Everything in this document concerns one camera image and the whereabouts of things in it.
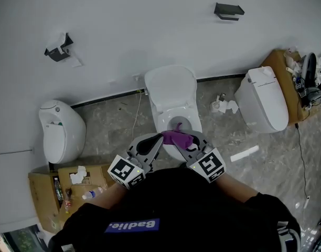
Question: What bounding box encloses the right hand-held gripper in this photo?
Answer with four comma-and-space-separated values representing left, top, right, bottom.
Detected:
177, 131, 227, 184

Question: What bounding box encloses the white flat strip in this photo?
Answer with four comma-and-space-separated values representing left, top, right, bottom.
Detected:
230, 145, 260, 163

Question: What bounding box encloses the white toilet with green label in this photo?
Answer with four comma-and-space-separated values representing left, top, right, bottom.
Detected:
144, 64, 204, 160

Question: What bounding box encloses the black empty paper holder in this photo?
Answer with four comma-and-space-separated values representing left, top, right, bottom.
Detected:
213, 2, 245, 22

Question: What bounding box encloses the red bottle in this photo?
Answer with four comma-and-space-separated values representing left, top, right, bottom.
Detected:
63, 187, 73, 215

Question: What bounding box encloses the large brown cardboard box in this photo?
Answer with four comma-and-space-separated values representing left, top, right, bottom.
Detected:
28, 163, 117, 234

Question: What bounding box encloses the crumpled white tissue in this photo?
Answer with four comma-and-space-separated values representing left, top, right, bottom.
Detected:
69, 165, 88, 185

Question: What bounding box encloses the person's left forearm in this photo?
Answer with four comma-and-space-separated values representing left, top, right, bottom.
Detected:
93, 184, 130, 210

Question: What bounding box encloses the clear plastic water bottle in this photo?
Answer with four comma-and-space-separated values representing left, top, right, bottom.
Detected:
81, 186, 104, 201

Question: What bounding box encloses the purple cloth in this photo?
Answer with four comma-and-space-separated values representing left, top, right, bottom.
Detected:
160, 122, 200, 152

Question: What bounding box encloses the person in dark shirt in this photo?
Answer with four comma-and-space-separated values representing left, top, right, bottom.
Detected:
47, 167, 302, 252

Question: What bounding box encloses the thin beige cord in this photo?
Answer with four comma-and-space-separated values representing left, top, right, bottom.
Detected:
131, 91, 143, 142

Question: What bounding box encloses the green bottle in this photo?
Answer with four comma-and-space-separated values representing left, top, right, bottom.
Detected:
53, 177, 65, 202

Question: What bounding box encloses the person's right forearm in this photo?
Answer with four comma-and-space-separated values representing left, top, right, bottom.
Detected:
215, 173, 260, 205

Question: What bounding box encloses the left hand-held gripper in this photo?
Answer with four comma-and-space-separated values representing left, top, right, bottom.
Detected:
107, 133, 165, 191

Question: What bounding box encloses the black cable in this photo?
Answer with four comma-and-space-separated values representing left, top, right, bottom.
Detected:
294, 123, 311, 209

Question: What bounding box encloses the white smart toilet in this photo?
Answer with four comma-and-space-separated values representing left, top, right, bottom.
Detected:
233, 66, 290, 134

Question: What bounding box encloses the white egg-shaped toilet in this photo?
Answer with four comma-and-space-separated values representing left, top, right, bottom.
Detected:
38, 99, 87, 165

